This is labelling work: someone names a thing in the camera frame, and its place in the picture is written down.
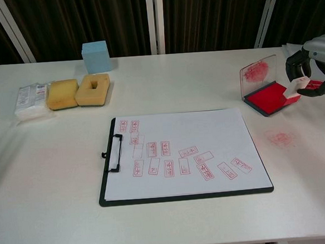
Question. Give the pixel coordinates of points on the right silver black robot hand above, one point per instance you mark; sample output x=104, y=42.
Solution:
x=323, y=49

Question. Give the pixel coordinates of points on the white and red stamp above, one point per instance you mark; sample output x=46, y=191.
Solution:
x=295, y=87

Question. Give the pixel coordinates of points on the translucent zipper pouch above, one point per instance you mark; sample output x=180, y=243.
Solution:
x=292, y=48

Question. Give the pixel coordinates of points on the red pen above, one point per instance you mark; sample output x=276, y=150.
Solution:
x=315, y=83

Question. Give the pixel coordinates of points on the red ink pad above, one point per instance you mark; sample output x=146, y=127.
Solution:
x=266, y=98

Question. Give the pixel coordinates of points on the dark pleated curtain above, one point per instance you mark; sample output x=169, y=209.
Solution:
x=211, y=15

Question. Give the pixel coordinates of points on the light blue foam block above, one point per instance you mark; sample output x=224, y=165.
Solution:
x=96, y=58

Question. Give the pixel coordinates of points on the yellow sponge with rectangular hole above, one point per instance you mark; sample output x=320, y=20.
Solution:
x=89, y=97

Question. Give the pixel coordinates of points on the black clipboard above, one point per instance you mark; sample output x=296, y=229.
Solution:
x=101, y=193

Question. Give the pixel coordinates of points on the solid yellow sponge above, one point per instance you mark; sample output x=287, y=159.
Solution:
x=61, y=94

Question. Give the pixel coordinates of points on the white tissue packet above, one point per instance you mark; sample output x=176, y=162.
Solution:
x=28, y=103

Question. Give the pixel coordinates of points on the white frame post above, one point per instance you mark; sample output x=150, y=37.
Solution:
x=267, y=11
x=155, y=19
x=10, y=26

